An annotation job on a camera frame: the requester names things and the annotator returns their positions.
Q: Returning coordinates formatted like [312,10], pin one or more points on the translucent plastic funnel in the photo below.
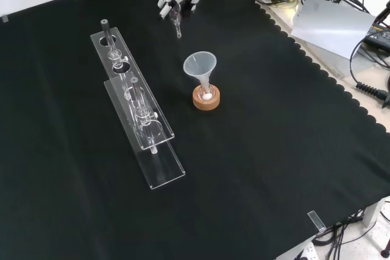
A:
[199,65]

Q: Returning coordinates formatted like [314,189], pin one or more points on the clear acrylic funnel stand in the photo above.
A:
[138,111]

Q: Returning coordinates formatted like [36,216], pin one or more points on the small round-bottom glass flask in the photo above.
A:
[206,95]

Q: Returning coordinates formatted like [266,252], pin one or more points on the pale board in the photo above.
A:
[329,27]

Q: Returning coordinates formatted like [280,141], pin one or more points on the black cloth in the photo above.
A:
[243,156]

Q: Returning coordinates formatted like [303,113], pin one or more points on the black power box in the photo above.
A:
[379,36]

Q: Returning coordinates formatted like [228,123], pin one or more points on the clear tape strip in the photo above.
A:
[316,220]

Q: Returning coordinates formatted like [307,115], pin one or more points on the white power strip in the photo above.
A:
[306,252]

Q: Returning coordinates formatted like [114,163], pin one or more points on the white table leg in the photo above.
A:
[373,212]

